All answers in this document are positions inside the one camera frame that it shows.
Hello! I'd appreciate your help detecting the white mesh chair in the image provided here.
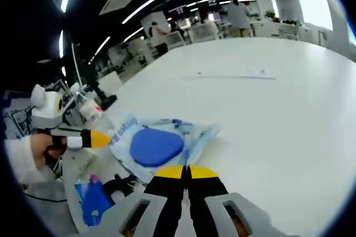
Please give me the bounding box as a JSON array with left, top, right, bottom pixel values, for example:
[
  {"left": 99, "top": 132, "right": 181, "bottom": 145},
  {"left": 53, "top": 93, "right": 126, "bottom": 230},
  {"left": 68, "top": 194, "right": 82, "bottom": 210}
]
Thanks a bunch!
[
  {"left": 191, "top": 21, "right": 221, "bottom": 44},
  {"left": 166, "top": 30, "right": 187, "bottom": 51}
]

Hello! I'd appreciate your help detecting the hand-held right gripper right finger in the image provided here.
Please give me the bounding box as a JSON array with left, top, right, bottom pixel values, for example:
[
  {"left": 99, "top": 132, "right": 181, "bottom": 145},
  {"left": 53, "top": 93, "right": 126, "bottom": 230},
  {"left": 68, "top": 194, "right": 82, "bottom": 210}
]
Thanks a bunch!
[{"left": 186, "top": 164, "right": 282, "bottom": 237}]

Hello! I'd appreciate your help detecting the black monitor stand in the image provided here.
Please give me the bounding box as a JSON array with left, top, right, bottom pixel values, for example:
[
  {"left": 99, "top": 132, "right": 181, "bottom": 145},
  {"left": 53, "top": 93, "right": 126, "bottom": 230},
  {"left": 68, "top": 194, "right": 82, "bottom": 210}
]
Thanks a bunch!
[{"left": 87, "top": 79, "right": 111, "bottom": 103}]

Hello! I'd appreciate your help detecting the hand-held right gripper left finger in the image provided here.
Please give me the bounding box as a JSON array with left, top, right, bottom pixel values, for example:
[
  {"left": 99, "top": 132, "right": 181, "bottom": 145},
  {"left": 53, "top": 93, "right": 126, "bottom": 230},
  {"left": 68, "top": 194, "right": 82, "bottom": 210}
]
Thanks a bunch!
[{"left": 91, "top": 164, "right": 186, "bottom": 237}]

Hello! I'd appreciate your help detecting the white paper cup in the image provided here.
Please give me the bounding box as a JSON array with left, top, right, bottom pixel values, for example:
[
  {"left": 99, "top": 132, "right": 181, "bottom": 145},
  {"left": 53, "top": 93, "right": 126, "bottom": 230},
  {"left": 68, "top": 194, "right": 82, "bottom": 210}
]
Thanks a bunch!
[{"left": 79, "top": 101, "right": 97, "bottom": 123}]

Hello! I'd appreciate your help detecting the blue pink plastic package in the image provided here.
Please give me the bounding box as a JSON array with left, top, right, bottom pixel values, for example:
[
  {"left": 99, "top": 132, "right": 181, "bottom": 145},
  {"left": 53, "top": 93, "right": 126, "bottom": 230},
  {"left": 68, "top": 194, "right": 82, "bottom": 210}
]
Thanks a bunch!
[{"left": 74, "top": 174, "right": 117, "bottom": 229}]

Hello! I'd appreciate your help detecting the person's left hand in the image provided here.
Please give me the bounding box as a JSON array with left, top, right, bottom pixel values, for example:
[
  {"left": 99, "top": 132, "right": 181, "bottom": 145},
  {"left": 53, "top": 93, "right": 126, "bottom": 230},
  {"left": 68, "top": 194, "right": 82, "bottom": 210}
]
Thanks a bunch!
[{"left": 29, "top": 133, "right": 68, "bottom": 171}]

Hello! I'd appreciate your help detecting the blue disc plastic package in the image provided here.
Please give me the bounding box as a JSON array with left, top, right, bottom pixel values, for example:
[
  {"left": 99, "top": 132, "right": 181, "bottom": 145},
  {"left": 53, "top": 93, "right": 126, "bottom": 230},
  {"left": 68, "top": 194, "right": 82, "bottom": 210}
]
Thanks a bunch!
[{"left": 107, "top": 114, "right": 224, "bottom": 185}]

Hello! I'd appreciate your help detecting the ceiling air vent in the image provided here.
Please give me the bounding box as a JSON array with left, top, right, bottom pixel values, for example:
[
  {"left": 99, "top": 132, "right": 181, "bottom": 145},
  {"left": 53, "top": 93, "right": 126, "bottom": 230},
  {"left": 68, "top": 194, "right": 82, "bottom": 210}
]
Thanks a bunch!
[{"left": 98, "top": 0, "right": 142, "bottom": 16}]

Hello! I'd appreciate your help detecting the white table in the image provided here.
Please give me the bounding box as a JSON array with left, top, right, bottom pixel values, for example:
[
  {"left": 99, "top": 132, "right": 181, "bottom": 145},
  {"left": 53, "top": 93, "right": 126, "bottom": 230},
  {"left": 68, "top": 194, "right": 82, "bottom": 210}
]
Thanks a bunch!
[{"left": 62, "top": 36, "right": 356, "bottom": 237}]

